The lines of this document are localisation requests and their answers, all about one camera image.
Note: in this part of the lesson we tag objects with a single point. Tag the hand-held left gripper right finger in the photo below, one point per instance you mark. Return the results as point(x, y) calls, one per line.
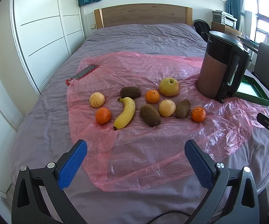
point(198, 165)

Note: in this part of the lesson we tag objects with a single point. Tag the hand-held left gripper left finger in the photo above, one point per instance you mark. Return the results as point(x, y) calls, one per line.
point(73, 163)

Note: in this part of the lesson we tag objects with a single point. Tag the green tray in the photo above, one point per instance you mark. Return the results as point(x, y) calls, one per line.
point(251, 88)

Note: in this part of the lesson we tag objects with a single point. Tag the mandarin orange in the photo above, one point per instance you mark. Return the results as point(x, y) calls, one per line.
point(198, 114)
point(152, 96)
point(103, 115)

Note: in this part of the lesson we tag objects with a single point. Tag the small yellow citrus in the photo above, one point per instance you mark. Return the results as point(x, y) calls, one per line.
point(167, 108)

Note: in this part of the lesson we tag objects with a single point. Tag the striped pepino melon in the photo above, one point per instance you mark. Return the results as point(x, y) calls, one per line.
point(97, 99)

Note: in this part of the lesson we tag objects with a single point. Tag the large brown kiwi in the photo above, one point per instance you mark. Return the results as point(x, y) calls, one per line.
point(150, 115)

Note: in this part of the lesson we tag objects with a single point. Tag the yellow banana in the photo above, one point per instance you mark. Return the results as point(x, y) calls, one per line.
point(125, 113)

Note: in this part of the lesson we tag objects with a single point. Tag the large yellow apple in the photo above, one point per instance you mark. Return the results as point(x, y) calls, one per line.
point(169, 87)

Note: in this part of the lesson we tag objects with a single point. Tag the grey office chair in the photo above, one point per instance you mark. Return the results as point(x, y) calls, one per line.
point(265, 60)

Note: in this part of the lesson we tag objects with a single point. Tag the pink plastic sheet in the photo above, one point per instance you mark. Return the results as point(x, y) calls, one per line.
point(125, 149)

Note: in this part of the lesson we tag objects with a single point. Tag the copper black electric kettle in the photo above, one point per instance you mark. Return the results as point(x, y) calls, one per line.
point(218, 70)

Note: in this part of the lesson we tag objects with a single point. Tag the glass top desk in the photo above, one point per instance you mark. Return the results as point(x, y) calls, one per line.
point(248, 40)

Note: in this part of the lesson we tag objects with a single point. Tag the smartphone with red case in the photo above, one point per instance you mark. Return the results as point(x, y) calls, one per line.
point(85, 71)

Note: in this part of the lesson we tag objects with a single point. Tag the wooden dresser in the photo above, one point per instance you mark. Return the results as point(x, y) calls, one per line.
point(225, 31)

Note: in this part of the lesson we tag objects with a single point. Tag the white printer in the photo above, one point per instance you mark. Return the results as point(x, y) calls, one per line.
point(225, 18)

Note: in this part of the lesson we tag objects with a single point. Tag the black backpack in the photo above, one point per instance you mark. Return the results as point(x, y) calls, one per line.
point(201, 29)

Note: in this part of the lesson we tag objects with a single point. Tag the white wardrobe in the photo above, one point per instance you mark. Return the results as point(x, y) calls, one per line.
point(31, 39)

